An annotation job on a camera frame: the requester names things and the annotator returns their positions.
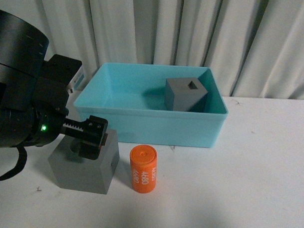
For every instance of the gray cube with round hole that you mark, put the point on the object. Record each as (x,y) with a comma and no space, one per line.
(77,173)

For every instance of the light blue plastic box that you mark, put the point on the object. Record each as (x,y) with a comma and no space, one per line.
(131,98)

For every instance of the white pleated curtain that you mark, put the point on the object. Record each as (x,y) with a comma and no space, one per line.
(254,47)

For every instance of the orange cylinder with white digits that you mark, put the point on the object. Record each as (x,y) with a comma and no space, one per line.
(143,162)

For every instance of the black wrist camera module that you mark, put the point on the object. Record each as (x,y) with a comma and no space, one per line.
(65,70)

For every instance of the gray cube with rectangular slot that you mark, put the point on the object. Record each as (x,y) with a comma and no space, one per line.
(185,94)

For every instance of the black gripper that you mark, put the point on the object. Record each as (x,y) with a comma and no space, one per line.
(49,108)

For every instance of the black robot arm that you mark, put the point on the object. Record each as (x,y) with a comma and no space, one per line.
(22,52)

